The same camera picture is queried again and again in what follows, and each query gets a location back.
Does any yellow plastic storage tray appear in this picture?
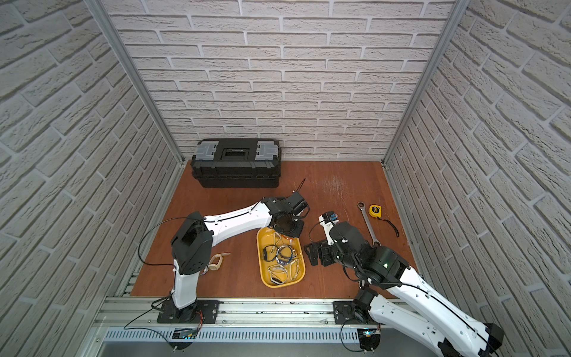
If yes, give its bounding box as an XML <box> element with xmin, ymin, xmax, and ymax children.
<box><xmin>257</xmin><ymin>228</ymin><xmax>306</xmax><ymax>289</ymax></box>

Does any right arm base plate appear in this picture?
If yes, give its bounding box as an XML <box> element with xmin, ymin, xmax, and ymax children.
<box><xmin>332</xmin><ymin>300</ymin><xmax>387</xmax><ymax>326</ymax></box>

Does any black plastic toolbox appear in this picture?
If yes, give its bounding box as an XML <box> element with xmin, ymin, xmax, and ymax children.
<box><xmin>190</xmin><ymin>138</ymin><xmax>282</xmax><ymax>188</ymax></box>

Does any blue transparent watch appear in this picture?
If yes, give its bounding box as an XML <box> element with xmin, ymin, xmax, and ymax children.
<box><xmin>276</xmin><ymin>245</ymin><xmax>297</xmax><ymax>266</ymax></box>

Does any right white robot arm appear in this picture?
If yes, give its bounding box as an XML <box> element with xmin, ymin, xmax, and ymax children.
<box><xmin>318</xmin><ymin>212</ymin><xmax>504</xmax><ymax>356</ymax></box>

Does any black digital watch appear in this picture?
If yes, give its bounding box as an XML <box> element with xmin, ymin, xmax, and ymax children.
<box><xmin>263</xmin><ymin>245</ymin><xmax>279</xmax><ymax>263</ymax></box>

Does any yellow tape measure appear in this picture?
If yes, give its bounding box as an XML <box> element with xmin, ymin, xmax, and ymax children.
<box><xmin>368</xmin><ymin>205</ymin><xmax>382</xmax><ymax>220</ymax></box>

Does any silver ratchet wrench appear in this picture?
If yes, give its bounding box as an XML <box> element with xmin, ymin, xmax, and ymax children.
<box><xmin>357</xmin><ymin>202</ymin><xmax>381</xmax><ymax>246</ymax></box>

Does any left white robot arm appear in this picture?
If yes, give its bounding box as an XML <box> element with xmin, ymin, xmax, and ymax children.
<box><xmin>164</xmin><ymin>191</ymin><xmax>309</xmax><ymax>323</ymax></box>

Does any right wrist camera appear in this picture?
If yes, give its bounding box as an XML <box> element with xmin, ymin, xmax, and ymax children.
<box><xmin>319</xmin><ymin>211</ymin><xmax>339</xmax><ymax>245</ymax></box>

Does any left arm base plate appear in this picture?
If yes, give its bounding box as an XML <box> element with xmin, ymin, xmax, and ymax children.
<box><xmin>157</xmin><ymin>298</ymin><xmax>220</xmax><ymax>324</ymax></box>

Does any patterned white band watch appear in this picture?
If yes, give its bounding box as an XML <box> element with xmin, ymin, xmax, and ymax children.
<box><xmin>270</xmin><ymin>275</ymin><xmax>287</xmax><ymax>286</ymax></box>

